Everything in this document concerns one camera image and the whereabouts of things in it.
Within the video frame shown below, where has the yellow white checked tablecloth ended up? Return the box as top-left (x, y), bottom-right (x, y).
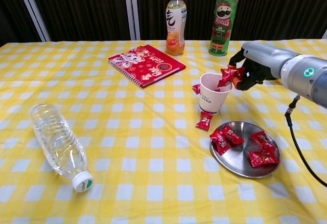
top-left (0, 38), bottom-right (327, 224)

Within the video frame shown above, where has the green Pringles can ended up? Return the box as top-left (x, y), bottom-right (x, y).
top-left (208, 0), bottom-right (242, 56)

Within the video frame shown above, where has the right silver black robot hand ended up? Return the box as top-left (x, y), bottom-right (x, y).
top-left (226, 41), bottom-right (298, 91)

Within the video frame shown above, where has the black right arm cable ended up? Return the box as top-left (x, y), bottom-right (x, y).
top-left (285, 95), bottom-right (327, 188)

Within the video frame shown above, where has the dark curtain panel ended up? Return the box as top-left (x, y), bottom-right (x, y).
top-left (135, 0), bottom-right (228, 40)
top-left (27, 0), bottom-right (132, 42)
top-left (0, 0), bottom-right (43, 47)
top-left (229, 0), bottom-right (327, 40)

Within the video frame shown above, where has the red spiral notebook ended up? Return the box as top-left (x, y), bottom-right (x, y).
top-left (108, 44), bottom-right (186, 89)

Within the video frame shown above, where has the white paper cup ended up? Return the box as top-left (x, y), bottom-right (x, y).
top-left (199, 72), bottom-right (232, 114)

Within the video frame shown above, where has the silver metal plate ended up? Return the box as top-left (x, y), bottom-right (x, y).
top-left (209, 121), bottom-right (282, 178)

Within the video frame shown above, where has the orange drink bottle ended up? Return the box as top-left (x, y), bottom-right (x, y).
top-left (165, 0), bottom-right (188, 56)

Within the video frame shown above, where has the clear plastic water bottle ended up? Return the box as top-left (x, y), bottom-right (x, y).
top-left (29, 103), bottom-right (95, 193)

